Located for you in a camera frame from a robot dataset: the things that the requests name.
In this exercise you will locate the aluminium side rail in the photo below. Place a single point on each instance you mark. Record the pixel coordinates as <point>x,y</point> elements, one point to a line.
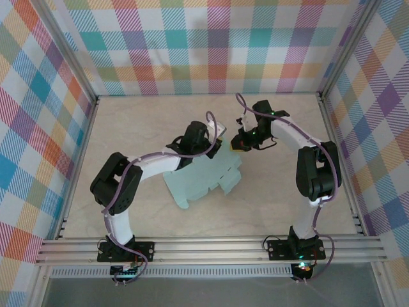
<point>90,118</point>
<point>332,128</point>

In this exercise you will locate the aluminium mounting rail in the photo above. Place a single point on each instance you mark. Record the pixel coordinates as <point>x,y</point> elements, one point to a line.
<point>207,249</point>

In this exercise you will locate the aluminium frame leg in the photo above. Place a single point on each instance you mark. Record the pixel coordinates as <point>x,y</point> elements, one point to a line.
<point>41,288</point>
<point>385,288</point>

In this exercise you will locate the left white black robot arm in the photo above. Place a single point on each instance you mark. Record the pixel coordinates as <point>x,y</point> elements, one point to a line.
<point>121,224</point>

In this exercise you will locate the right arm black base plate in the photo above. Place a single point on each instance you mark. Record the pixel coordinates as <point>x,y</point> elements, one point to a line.
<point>278,247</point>

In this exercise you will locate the light blue paper box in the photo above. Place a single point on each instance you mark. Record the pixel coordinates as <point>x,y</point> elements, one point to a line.
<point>198,182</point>

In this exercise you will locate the aluminium frame post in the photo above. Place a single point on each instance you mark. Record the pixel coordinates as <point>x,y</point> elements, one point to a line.
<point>67,48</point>
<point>348,48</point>

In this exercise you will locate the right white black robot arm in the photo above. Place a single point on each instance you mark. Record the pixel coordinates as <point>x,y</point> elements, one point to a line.
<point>305,220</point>

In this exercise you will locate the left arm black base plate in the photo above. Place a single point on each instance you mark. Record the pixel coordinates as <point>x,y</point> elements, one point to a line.
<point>150,247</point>

